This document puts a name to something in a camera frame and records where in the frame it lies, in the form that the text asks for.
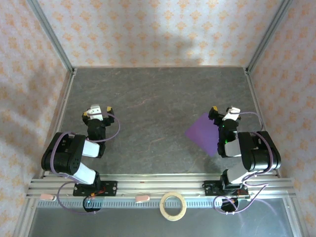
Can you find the purple square paper sheet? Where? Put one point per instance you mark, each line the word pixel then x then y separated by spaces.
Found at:
pixel 202 135

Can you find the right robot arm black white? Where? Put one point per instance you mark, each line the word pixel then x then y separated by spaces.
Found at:
pixel 261 155

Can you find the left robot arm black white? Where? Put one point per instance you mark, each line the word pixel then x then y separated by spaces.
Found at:
pixel 66 158

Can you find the grey metal sheet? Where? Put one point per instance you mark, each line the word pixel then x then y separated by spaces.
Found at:
pixel 123 224

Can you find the pink white clip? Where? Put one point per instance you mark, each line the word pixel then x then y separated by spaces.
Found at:
pixel 142 198
pixel 47 196

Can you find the beige tape roll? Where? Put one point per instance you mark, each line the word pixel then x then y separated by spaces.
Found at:
pixel 162 206

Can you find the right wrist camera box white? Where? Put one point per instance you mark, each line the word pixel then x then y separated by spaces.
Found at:
pixel 230 114

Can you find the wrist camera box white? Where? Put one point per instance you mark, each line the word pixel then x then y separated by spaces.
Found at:
pixel 95 114
pixel 230 114

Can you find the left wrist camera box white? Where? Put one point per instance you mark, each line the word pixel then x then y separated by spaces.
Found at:
pixel 95 114

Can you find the aluminium table side rail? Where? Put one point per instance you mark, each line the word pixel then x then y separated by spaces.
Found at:
pixel 256 103
pixel 64 103

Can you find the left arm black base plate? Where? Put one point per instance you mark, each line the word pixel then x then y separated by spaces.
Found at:
pixel 111 188

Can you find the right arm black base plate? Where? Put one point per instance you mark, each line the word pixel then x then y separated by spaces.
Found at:
pixel 209 190

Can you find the aluminium mounting rail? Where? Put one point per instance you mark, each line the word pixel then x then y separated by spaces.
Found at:
pixel 160 184

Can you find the aluminium corner post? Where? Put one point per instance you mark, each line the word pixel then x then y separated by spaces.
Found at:
pixel 268 34
pixel 51 34

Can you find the aluminium lower frame bar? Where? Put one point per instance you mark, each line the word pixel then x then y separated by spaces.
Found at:
pixel 24 217
pixel 295 217

